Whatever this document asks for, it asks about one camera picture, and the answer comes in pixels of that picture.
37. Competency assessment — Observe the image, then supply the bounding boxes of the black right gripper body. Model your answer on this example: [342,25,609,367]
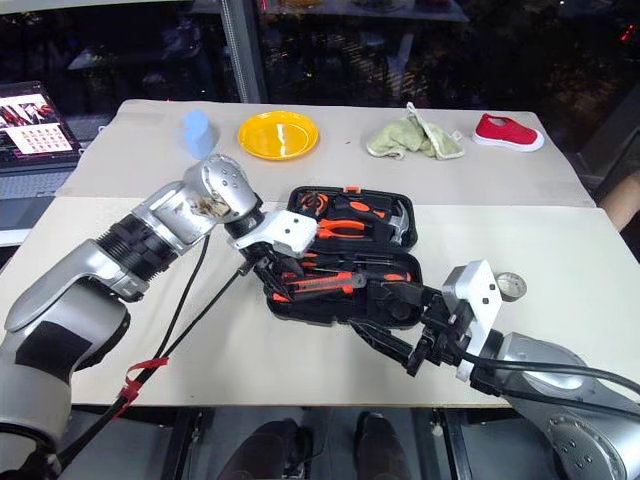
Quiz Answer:
[405,291,477,377]

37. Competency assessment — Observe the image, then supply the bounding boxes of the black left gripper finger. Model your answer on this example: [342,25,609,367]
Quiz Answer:
[254,264,294,304]
[276,256,307,277]

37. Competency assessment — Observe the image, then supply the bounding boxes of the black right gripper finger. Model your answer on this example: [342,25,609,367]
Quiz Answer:
[349,319,427,377]
[366,280,444,314]

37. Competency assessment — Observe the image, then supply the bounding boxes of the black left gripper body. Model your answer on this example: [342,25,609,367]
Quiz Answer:
[243,243,302,274]

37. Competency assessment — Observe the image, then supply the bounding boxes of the orange black utility knife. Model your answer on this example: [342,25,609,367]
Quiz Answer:
[268,271,372,303]

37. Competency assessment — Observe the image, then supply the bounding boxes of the black tool case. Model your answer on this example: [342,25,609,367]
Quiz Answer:
[261,185,426,330]

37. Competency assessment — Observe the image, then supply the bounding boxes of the black electrical tape roll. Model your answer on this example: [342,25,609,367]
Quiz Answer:
[499,271,529,303]

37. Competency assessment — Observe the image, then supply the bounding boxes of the orange black tape measure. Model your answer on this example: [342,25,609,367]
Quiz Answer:
[298,189,331,217]

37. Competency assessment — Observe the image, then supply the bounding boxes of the dark rounded shape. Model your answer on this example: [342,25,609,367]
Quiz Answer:
[355,411,412,480]
[219,418,314,480]

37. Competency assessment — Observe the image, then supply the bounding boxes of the yellow plastic plate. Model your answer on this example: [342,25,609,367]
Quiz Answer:
[237,110,321,162]

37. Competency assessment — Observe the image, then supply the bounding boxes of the blue foam block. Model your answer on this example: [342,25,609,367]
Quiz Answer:
[180,109,221,162]

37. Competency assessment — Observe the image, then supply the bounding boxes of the green cloth towel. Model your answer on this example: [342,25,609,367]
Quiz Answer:
[365,101,467,162]

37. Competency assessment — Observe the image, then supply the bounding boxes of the red tape strip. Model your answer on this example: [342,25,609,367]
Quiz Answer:
[121,356,172,402]

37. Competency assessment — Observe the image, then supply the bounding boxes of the red white child shoe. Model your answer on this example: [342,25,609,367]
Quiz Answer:
[471,112,546,153]

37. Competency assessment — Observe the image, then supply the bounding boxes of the grey metal window pillar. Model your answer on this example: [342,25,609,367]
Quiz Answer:
[221,0,269,104]

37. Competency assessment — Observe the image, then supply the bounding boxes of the open laptop computer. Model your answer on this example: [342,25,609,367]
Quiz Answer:
[0,80,84,232]

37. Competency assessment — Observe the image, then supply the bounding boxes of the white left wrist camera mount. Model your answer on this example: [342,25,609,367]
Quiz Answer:
[234,209,319,259]

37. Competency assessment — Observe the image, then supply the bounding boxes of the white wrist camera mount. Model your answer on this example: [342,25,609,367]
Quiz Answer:
[441,259,504,384]
[234,209,319,259]

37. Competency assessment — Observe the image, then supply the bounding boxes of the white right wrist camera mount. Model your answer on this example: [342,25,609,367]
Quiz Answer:
[441,259,504,384]

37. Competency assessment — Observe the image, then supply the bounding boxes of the orange handled pliers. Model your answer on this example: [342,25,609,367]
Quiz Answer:
[313,217,369,242]

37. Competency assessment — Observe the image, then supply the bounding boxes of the claw hammer black orange handle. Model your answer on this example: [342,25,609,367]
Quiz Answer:
[333,193,414,247]

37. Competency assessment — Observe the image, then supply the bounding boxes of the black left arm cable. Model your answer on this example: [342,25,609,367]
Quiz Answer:
[49,232,252,472]

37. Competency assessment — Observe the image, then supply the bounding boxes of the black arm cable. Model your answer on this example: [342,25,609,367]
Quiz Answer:
[49,232,252,472]
[463,348,640,417]

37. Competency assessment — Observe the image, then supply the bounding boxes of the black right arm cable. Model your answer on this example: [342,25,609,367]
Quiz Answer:
[463,348,640,417]

